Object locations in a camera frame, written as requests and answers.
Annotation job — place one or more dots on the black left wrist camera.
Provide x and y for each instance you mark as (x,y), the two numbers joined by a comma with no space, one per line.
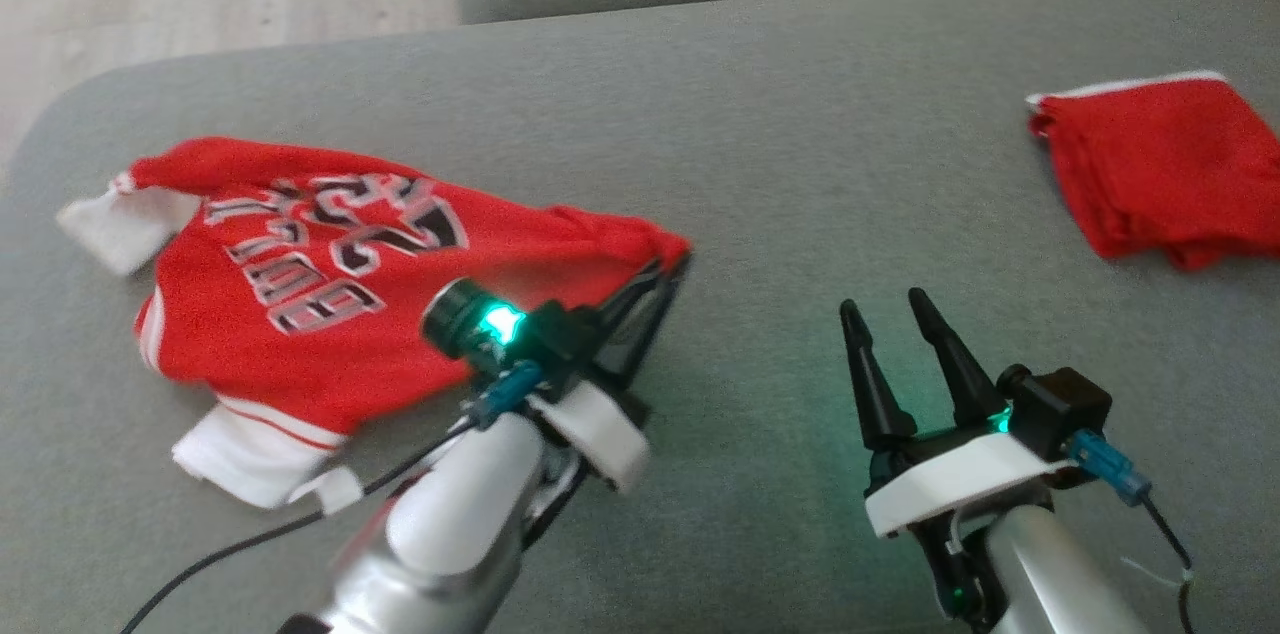
(545,334)

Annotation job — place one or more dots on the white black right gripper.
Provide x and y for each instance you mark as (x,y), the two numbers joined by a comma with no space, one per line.
(960,484)

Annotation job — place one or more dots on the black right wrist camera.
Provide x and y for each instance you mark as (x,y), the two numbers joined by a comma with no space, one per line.
(1060,404)

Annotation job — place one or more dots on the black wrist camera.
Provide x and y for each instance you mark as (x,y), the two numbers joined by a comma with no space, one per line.
(545,334)
(1060,404)

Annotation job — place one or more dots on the grey sofa seat cushion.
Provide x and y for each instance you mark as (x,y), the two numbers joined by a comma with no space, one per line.
(760,214)

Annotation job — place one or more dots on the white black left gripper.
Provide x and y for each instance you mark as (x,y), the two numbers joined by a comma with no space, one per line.
(600,429)

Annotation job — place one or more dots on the red shorts white trim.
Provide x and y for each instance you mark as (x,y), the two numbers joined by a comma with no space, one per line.
(1170,164)

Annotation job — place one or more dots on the red jersey with lettering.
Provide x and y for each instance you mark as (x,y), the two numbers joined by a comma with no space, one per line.
(330,294)

